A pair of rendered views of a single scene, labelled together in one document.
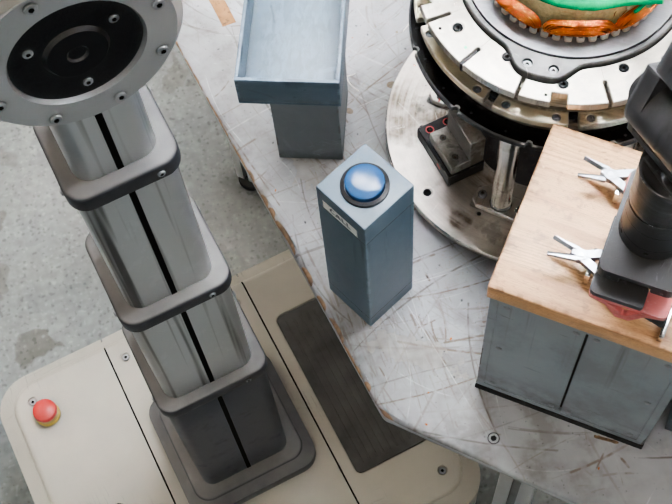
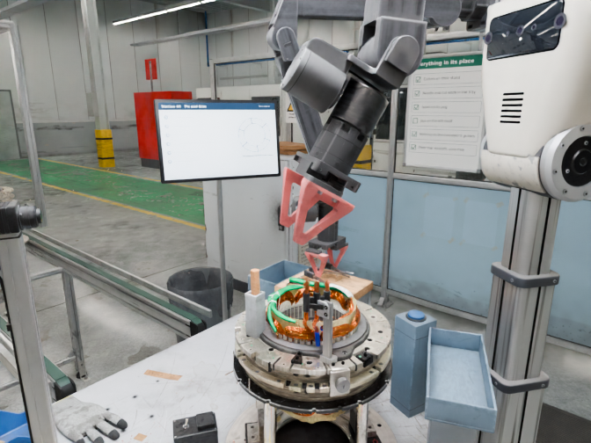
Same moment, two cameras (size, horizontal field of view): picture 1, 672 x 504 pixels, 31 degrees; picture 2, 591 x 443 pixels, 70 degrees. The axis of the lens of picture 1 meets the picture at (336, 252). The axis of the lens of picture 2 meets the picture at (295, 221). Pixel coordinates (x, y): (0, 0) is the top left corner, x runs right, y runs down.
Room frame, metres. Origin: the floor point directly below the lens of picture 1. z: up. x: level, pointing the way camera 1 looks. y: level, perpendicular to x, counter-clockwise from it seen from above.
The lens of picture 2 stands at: (1.56, -0.19, 1.53)
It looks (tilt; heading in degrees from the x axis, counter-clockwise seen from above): 15 degrees down; 188
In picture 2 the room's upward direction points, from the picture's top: straight up
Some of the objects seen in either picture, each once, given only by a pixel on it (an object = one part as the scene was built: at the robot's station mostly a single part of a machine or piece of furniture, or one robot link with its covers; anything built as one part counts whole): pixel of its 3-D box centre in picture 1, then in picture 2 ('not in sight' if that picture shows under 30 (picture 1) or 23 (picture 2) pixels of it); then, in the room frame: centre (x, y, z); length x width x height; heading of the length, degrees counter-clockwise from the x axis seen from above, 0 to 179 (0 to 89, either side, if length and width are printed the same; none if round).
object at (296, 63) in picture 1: (306, 60); (450, 425); (0.82, 0.01, 0.92); 0.25 x 0.11 x 0.28; 170
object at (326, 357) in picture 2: not in sight; (329, 331); (0.90, -0.23, 1.15); 0.03 x 0.02 x 0.12; 57
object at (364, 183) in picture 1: (364, 182); (416, 315); (0.58, -0.04, 1.04); 0.04 x 0.04 x 0.01
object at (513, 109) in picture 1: (531, 111); not in sight; (0.63, -0.21, 1.05); 0.08 x 0.02 x 0.01; 65
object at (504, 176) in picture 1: (507, 162); not in sight; (0.66, -0.20, 0.91); 0.02 x 0.02 x 0.21
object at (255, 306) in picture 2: not in sight; (255, 314); (0.82, -0.38, 1.14); 0.03 x 0.03 x 0.09; 65
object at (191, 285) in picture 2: not in sight; (201, 305); (-0.68, -1.08, 0.39); 0.39 x 0.39 x 0.35
